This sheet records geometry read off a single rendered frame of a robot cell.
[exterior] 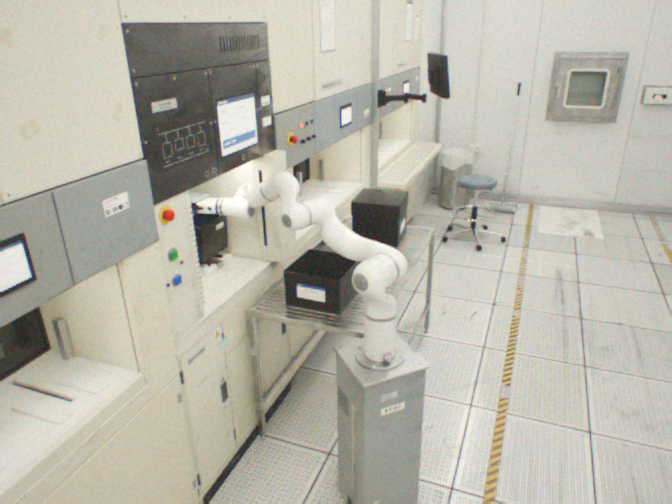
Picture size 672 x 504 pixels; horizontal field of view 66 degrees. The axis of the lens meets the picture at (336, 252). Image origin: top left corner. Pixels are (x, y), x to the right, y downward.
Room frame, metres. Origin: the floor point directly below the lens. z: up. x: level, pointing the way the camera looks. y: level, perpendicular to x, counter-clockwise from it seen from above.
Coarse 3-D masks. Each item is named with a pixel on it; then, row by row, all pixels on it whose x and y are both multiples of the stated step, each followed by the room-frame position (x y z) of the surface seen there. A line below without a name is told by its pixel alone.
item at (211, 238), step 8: (192, 192) 2.37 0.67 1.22; (192, 200) 2.26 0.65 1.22; (208, 216) 2.41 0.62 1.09; (216, 216) 2.39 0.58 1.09; (224, 216) 2.36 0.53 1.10; (208, 224) 2.23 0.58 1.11; (216, 224) 2.29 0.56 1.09; (224, 224) 2.36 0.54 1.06; (200, 232) 2.18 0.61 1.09; (208, 232) 2.23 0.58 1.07; (216, 232) 2.29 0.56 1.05; (224, 232) 2.35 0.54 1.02; (200, 240) 2.18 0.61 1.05; (208, 240) 2.23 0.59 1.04; (216, 240) 2.29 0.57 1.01; (224, 240) 2.35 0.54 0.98; (200, 248) 2.18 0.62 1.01; (208, 248) 2.22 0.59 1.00; (216, 248) 2.29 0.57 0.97; (224, 248) 2.35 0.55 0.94; (200, 256) 2.19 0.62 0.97; (208, 256) 2.22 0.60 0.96; (216, 256) 2.34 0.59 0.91; (200, 264) 2.25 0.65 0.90; (208, 264) 2.23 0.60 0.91
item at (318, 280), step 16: (304, 256) 2.29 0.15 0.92; (320, 256) 2.32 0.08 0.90; (336, 256) 2.29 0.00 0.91; (288, 272) 2.09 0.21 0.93; (304, 272) 2.29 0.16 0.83; (320, 272) 2.32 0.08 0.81; (336, 272) 2.29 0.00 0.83; (352, 272) 2.13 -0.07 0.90; (288, 288) 2.09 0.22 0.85; (304, 288) 2.06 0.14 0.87; (320, 288) 2.03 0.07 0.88; (336, 288) 2.00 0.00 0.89; (352, 288) 2.13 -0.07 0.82; (288, 304) 2.09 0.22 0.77; (304, 304) 2.06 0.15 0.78; (320, 304) 2.03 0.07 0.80; (336, 304) 2.00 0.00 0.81
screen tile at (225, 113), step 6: (222, 108) 2.07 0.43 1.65; (228, 108) 2.10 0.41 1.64; (222, 114) 2.06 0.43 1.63; (228, 114) 2.10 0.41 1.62; (234, 114) 2.14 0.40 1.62; (234, 120) 2.14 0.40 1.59; (222, 126) 2.05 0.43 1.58; (228, 126) 2.09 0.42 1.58; (234, 126) 2.13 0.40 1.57; (222, 132) 2.05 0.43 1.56; (228, 132) 2.09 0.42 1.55; (234, 132) 2.13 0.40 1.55
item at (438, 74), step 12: (432, 60) 3.75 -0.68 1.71; (444, 60) 3.50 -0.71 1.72; (432, 72) 3.65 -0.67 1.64; (444, 72) 3.50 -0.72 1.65; (432, 84) 3.65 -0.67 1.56; (444, 84) 3.50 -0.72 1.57; (384, 96) 3.84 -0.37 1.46; (396, 96) 3.85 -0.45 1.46; (408, 96) 3.84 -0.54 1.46; (420, 96) 3.75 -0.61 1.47; (444, 96) 3.51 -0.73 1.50
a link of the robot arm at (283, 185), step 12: (276, 180) 1.99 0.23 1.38; (288, 180) 1.97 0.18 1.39; (264, 192) 2.03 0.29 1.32; (276, 192) 1.99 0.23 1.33; (288, 192) 1.93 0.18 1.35; (288, 204) 1.87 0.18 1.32; (300, 204) 1.89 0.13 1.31; (288, 216) 1.84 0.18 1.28; (300, 216) 1.84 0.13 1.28; (288, 228) 1.85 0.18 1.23; (300, 228) 1.85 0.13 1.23
